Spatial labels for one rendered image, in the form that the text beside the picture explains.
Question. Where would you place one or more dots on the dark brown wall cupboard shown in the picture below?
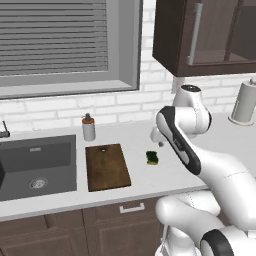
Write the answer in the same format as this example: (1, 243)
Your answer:
(168, 33)

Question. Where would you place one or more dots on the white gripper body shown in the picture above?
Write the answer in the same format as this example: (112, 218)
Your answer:
(156, 135)

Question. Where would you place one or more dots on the glass cupboard door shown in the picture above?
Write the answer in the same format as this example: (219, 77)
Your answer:
(216, 30)

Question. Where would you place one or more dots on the brown wooden cutting board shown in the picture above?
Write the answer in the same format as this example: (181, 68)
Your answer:
(107, 168)

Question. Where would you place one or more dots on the dark grey sink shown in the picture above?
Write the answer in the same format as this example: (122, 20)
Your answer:
(40, 166)

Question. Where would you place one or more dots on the brown drawer front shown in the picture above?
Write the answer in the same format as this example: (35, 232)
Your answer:
(103, 208)

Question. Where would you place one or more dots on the brown base cupboard door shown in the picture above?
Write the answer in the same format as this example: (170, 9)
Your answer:
(126, 238)

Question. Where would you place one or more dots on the grey window blinds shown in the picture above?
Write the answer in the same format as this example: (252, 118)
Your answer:
(53, 36)

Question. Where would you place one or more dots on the brown base cupboard panel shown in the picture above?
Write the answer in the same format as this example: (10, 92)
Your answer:
(36, 236)

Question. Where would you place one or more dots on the white paper towel roll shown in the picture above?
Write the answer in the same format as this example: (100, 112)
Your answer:
(245, 103)

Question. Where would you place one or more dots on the green sponge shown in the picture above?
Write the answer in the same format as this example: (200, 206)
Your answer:
(152, 158)

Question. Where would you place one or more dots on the grey window frame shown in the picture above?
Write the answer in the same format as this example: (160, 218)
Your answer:
(124, 43)

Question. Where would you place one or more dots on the white wall socket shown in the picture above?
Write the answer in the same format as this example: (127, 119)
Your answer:
(177, 85)

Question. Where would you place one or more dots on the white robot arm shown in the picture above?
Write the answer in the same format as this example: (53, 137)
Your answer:
(230, 186)

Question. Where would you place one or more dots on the white soap dispenser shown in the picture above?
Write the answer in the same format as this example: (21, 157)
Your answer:
(89, 128)

